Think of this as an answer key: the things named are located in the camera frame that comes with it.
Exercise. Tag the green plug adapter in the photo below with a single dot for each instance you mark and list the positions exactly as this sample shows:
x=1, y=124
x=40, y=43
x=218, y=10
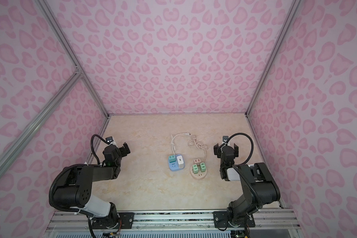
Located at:
x=195, y=169
x=202, y=167

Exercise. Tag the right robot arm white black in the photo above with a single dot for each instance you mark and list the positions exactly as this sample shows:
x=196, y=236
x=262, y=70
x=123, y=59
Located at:
x=258, y=185

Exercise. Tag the blue square power strip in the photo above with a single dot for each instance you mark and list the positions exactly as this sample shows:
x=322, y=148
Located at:
x=174, y=166

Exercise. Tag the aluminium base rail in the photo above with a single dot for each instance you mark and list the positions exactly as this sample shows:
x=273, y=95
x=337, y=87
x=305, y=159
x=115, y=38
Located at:
x=266, y=223

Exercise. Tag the teal plug adapter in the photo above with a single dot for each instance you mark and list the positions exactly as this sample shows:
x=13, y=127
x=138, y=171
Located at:
x=172, y=159

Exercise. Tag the aluminium frame profile left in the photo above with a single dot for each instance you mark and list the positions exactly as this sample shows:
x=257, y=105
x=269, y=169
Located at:
x=8, y=158

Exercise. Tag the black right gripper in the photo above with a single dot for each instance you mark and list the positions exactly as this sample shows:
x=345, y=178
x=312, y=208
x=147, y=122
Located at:
x=226, y=149

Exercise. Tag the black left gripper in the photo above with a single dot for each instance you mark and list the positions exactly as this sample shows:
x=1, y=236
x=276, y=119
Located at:
x=120, y=150

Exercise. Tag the white square plug adapter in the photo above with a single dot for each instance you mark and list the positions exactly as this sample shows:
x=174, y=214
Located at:
x=180, y=162

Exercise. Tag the pink round power strip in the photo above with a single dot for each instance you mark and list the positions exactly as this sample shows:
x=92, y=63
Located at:
x=200, y=175

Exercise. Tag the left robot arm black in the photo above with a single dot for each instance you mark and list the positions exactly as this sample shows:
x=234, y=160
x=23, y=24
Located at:
x=71, y=190

